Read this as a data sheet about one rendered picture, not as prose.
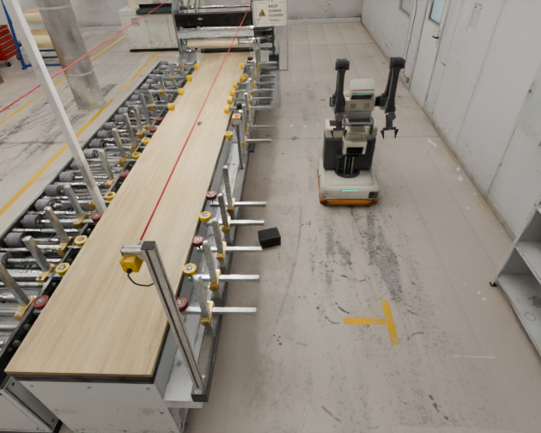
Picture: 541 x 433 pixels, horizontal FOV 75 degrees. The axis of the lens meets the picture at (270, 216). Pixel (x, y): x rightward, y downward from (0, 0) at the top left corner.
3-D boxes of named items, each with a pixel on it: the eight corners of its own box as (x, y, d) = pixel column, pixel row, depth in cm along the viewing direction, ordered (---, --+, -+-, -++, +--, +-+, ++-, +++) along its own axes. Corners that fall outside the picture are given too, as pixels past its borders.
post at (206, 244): (221, 294, 224) (209, 239, 194) (220, 298, 222) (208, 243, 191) (215, 294, 225) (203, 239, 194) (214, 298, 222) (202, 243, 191)
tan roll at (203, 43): (271, 44, 560) (271, 35, 552) (271, 46, 550) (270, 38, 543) (183, 46, 568) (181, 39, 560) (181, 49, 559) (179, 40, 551)
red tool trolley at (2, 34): (23, 58, 914) (7, 23, 862) (9, 68, 856) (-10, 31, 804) (4, 59, 912) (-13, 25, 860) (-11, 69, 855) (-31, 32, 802)
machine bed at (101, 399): (252, 109, 612) (247, 56, 556) (185, 442, 222) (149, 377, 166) (212, 109, 616) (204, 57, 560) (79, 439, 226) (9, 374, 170)
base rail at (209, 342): (264, 71, 571) (264, 65, 564) (208, 402, 180) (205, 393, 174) (258, 71, 571) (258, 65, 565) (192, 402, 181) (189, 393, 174)
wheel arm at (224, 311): (256, 311, 199) (256, 307, 196) (256, 316, 196) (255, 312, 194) (180, 310, 202) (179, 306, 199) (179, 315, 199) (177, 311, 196)
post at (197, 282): (214, 329, 206) (200, 275, 175) (213, 335, 203) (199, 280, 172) (208, 329, 206) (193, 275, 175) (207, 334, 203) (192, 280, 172)
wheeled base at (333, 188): (316, 173, 444) (317, 155, 428) (367, 173, 440) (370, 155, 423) (319, 206, 392) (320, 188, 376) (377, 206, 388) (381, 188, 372)
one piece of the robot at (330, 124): (321, 167, 429) (325, 100, 375) (367, 167, 425) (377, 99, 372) (322, 183, 403) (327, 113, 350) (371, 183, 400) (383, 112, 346)
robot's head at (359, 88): (348, 86, 326) (350, 77, 311) (371, 85, 325) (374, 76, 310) (348, 100, 324) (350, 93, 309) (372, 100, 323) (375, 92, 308)
